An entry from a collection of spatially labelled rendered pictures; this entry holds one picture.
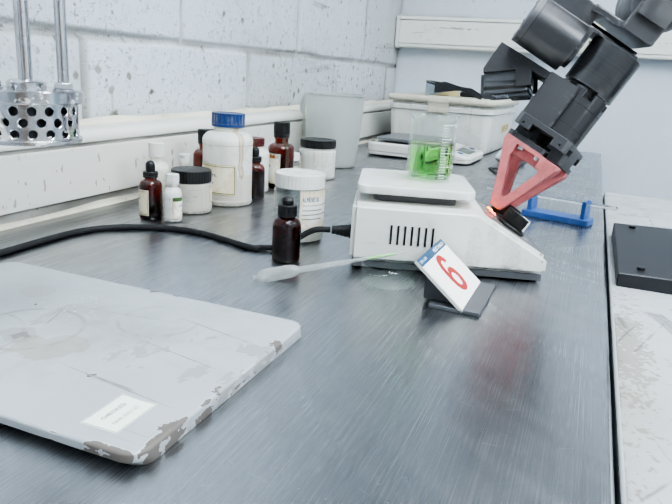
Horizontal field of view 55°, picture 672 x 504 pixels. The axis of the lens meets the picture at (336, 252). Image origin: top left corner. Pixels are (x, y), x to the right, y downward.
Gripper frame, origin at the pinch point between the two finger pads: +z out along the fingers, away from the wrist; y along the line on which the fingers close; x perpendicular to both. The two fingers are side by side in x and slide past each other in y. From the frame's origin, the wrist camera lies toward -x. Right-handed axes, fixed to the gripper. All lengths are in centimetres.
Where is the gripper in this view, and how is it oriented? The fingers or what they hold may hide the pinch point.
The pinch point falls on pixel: (502, 202)
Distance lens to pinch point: 75.4
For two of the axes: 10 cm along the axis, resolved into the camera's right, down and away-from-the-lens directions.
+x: 7.1, 6.1, -3.6
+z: -5.5, 7.9, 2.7
